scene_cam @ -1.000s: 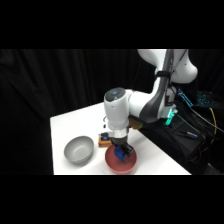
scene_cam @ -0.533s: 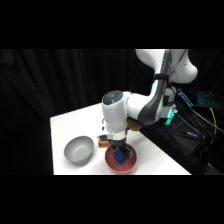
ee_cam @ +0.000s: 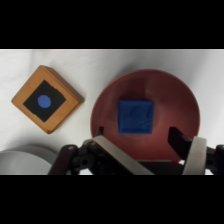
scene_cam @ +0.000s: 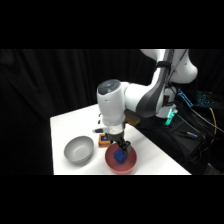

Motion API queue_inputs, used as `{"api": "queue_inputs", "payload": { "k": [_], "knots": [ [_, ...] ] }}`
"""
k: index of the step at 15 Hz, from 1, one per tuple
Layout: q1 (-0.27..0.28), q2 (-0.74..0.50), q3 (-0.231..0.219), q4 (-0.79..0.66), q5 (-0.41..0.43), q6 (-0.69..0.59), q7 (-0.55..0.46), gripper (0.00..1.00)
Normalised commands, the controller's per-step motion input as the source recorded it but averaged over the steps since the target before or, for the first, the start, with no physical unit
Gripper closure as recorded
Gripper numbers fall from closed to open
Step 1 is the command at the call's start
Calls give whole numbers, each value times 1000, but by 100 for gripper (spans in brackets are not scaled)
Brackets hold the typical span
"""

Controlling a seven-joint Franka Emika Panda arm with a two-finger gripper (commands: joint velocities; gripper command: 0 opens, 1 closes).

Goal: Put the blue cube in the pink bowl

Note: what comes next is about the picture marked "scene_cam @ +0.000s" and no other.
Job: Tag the green base light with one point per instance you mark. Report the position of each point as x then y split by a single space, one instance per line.
171 115

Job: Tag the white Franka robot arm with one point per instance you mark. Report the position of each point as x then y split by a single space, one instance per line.
111 103

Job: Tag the wooden block with blue face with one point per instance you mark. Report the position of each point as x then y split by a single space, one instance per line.
103 141

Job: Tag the blue metal frame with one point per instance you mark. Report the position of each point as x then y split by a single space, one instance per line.
184 96

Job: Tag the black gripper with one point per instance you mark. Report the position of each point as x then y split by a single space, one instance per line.
115 137

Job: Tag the grey bowl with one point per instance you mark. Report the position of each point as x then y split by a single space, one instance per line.
79 150

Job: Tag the tan wrist camera mount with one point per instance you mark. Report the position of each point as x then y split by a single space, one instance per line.
132 118

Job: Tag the pink bowl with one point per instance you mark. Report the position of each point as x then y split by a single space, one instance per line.
130 163

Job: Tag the small black blue device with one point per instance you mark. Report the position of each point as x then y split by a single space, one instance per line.
190 134

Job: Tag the black covered robot stand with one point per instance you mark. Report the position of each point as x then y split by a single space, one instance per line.
166 143

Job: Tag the black curtain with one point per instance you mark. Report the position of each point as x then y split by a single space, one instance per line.
33 86

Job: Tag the blue cube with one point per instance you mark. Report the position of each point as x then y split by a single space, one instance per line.
119 157

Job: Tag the teal lit electronics box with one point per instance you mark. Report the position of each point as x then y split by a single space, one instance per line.
205 99

